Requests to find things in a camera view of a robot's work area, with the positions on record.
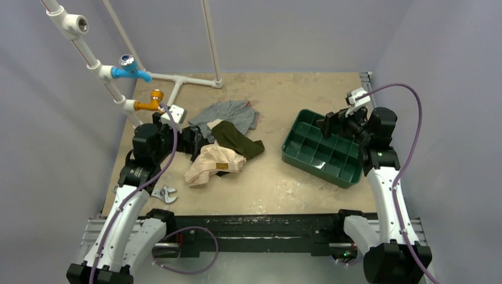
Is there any beige underwear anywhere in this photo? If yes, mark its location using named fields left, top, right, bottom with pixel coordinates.
left=184, top=143, right=246, bottom=186

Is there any green compartment tray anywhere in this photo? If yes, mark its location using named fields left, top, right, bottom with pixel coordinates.
left=282, top=109, right=362, bottom=189

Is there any dark green underwear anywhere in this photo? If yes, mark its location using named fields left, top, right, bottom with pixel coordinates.
left=207, top=120, right=265, bottom=160

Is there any striped grey underwear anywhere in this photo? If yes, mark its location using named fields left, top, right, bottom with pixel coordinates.
left=188, top=100, right=260, bottom=143

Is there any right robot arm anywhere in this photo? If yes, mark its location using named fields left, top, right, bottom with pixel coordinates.
left=316, top=107, right=432, bottom=283

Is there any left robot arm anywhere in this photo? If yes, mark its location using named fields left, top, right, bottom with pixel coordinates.
left=66, top=122, right=185, bottom=283

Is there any orange tap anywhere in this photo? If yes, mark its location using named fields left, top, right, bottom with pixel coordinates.
left=133, top=89, right=164, bottom=113

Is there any blue tap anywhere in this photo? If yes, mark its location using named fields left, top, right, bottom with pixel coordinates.
left=111, top=54, right=152, bottom=82

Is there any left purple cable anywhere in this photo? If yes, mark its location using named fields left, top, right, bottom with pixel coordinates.
left=88, top=105, right=179, bottom=284

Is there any purple cable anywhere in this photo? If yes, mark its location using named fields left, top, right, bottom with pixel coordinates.
left=88, top=105, right=179, bottom=284
left=362, top=82, right=442, bottom=284

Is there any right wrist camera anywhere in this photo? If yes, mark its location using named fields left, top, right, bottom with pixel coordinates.
left=345, top=87, right=371, bottom=117

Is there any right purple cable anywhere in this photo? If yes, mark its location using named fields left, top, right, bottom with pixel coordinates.
left=362, top=82, right=442, bottom=284

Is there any adjustable wrench red handle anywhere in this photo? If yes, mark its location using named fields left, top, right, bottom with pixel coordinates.
left=114, top=185, right=177, bottom=204

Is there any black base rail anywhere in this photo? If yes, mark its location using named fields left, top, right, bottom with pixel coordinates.
left=153, top=213, right=358, bottom=261

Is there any white PVC pipe frame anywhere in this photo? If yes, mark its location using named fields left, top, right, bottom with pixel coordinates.
left=41, top=1, right=223, bottom=127

